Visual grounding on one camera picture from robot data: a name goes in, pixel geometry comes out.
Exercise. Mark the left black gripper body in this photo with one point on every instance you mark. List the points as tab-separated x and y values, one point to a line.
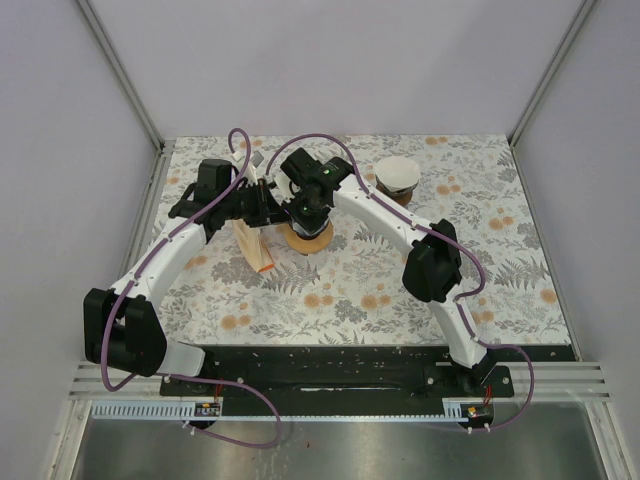
250	204

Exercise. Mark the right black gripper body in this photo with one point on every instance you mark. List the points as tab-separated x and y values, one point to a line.
307	216

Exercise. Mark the coffee filter paper pack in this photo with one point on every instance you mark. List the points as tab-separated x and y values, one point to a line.
252	246

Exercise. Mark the white paper coffee filter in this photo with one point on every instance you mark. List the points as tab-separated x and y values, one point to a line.
397	170

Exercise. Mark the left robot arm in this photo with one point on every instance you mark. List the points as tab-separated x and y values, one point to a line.
121	325

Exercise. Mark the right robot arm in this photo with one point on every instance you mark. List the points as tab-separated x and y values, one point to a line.
432	270

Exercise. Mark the floral table mat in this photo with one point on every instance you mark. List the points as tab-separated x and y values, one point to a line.
351	292

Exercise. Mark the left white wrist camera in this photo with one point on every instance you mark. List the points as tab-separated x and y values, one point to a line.
251	171

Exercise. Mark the left aluminium frame post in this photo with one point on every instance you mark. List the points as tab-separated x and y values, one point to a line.
105	45

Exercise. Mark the aluminium frame post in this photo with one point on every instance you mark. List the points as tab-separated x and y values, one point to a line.
559	56
105	45

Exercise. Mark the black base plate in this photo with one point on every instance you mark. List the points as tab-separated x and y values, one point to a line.
342	381

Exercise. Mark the white slotted cable duct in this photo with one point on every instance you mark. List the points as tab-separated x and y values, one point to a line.
156	410

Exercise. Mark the right aluminium frame post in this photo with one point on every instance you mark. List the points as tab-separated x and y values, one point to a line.
559	56

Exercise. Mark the aluminium front rail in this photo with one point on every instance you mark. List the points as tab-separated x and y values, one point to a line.
554	382

